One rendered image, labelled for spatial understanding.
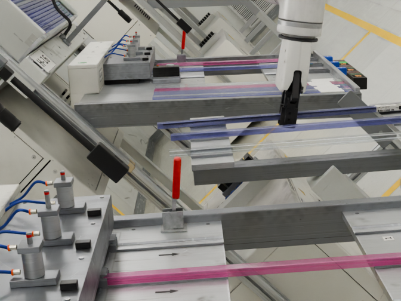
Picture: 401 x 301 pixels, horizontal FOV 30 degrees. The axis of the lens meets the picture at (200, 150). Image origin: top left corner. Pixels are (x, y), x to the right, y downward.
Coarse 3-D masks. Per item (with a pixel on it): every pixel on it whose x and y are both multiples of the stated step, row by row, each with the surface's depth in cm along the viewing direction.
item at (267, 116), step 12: (336, 108) 146; (348, 108) 145; (360, 108) 145; (372, 108) 145; (192, 120) 145; (204, 120) 145; (216, 120) 145; (228, 120) 145; (240, 120) 145; (252, 120) 145; (264, 120) 145
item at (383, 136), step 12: (396, 132) 127; (240, 144) 127; (252, 144) 127; (264, 144) 126; (276, 144) 126; (288, 144) 126; (300, 144) 126; (312, 144) 126; (324, 144) 126; (336, 144) 126
